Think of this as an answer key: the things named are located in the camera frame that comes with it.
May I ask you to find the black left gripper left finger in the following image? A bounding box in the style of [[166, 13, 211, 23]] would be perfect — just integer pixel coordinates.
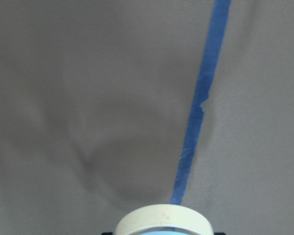
[[101, 232, 113, 235]]

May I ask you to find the blue and cream call bell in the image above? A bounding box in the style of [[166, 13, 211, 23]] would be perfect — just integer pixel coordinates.
[[114, 204, 214, 235]]

